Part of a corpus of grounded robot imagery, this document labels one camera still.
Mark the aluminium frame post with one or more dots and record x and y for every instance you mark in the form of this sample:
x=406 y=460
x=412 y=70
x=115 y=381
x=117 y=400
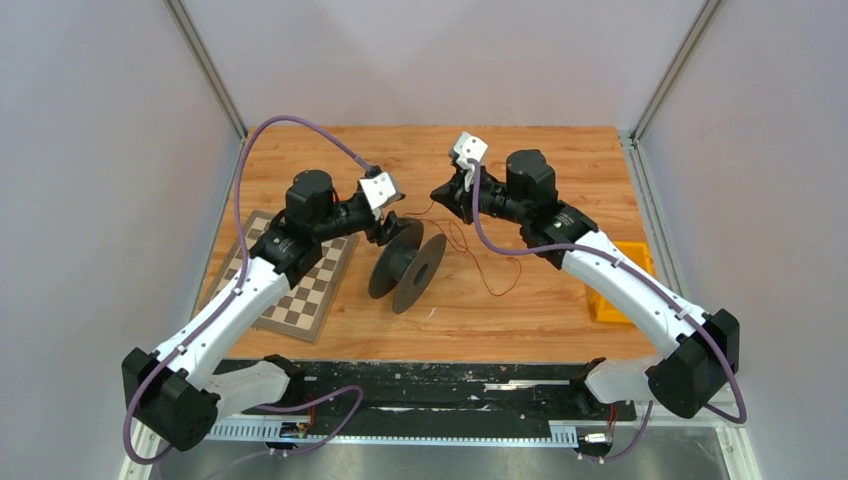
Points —
x=693 y=36
x=193 y=39

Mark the yellow plastic bin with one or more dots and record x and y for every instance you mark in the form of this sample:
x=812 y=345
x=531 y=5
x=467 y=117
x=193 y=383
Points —
x=600 y=308

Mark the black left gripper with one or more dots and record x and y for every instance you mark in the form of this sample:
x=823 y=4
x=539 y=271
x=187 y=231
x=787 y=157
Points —
x=385 y=232

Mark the aluminium side rail right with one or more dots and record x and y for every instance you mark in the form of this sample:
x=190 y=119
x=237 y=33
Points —
x=734 y=443

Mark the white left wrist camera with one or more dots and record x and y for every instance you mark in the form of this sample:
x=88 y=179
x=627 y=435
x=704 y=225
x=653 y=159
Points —
x=380 y=192

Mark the black cable spool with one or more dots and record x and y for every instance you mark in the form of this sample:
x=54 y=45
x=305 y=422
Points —
x=406 y=266

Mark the aluminium frame post right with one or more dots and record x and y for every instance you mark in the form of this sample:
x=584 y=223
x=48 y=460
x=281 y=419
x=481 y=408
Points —
x=693 y=36

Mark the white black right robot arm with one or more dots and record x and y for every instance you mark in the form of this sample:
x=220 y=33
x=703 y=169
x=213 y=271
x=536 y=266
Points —
x=697 y=351

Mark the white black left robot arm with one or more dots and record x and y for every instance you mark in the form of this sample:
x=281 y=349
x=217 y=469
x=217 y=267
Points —
x=174 y=389

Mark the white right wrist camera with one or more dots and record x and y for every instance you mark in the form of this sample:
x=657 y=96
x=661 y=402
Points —
x=466 y=154

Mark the wooden chessboard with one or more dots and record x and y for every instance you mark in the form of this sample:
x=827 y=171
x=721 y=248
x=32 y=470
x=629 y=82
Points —
x=301 y=312

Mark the aluminium frame post left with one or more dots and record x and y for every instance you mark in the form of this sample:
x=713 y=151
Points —
x=193 y=39

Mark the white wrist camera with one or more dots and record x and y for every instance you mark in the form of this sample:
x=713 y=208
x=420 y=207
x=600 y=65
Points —
x=466 y=154
x=380 y=192

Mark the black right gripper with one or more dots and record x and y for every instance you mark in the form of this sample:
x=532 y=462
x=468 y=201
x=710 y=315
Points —
x=455 y=198

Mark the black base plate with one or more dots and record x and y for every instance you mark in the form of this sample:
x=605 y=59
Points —
x=448 y=400

